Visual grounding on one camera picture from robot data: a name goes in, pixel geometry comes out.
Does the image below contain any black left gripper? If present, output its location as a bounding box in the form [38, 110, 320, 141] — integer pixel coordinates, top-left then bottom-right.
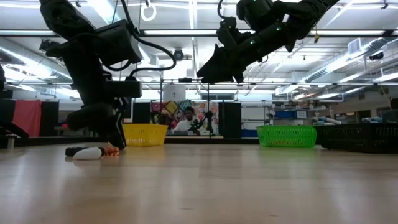
[45, 32, 143, 150]

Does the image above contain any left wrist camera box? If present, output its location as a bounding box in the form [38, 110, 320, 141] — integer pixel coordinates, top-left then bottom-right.
[95, 19, 143, 66]

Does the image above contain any black computer monitor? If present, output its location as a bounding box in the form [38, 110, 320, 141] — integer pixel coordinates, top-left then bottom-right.
[123, 98, 132, 119]

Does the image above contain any white ghost figure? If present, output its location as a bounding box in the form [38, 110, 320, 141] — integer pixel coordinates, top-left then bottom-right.
[72, 146, 103, 161]

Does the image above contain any black plastic basket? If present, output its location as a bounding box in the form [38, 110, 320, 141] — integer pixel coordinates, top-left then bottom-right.
[313, 123, 398, 154]

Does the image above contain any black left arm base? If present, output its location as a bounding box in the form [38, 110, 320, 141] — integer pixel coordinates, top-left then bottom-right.
[0, 120, 30, 139]

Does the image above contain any white ceiling vent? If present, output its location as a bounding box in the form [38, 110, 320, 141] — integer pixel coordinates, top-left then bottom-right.
[348, 37, 361, 54]

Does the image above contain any colourful patchwork quilt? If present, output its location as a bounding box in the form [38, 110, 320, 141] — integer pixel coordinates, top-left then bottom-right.
[150, 100, 220, 125]

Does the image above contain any cluttered background desk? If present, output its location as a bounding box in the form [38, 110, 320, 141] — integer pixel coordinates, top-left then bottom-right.
[54, 123, 81, 138]

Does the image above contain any green plastic basket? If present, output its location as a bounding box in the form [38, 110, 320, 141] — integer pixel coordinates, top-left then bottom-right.
[256, 124, 317, 148]

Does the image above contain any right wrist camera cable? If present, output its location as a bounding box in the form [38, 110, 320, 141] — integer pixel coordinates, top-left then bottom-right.
[216, 0, 229, 20]

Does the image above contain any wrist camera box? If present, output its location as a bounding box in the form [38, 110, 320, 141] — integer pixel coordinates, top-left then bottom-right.
[236, 0, 276, 32]
[95, 19, 143, 66]

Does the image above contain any black overhead beam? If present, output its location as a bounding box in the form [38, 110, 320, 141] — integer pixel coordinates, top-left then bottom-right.
[0, 29, 398, 38]

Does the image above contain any black table edge rail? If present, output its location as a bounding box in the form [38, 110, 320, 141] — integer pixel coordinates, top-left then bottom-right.
[0, 136, 262, 147]

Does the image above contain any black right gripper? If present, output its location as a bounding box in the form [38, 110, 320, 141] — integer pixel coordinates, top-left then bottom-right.
[196, 17, 295, 84]

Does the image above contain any white board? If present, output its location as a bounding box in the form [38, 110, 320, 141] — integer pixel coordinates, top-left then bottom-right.
[162, 84, 187, 102]

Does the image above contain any blue storage bin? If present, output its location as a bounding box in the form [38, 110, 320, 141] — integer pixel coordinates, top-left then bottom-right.
[275, 110, 308, 119]

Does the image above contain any orange translucent pumpkin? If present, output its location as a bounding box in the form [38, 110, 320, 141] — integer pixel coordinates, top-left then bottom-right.
[104, 145, 120, 157]

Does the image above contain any red hanging cloth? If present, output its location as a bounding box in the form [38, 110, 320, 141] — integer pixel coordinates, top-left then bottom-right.
[12, 99, 43, 138]

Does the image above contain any yellow plastic basket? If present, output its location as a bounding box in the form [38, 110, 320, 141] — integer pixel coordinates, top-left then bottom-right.
[123, 123, 169, 147]

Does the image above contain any black skeleton figure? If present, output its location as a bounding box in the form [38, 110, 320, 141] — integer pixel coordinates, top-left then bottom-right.
[65, 146, 83, 157]

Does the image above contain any person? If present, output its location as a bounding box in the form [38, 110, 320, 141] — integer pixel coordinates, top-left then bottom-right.
[173, 106, 201, 136]

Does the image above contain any white hanging ring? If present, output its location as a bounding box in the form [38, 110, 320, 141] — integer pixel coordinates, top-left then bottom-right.
[140, 0, 157, 22]

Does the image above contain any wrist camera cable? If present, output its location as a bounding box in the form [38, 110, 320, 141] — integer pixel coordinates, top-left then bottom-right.
[105, 0, 177, 78]
[216, 0, 229, 20]

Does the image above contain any black room panel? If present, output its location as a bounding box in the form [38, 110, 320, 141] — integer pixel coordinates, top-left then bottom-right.
[218, 101, 243, 139]
[132, 101, 151, 124]
[40, 101, 60, 138]

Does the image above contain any white tube bundle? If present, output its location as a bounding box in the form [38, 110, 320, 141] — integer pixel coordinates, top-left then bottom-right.
[312, 116, 341, 125]

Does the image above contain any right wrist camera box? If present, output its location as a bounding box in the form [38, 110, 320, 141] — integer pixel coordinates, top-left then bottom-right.
[236, 0, 276, 32]

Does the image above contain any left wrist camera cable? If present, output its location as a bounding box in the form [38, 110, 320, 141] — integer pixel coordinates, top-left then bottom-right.
[105, 0, 177, 78]

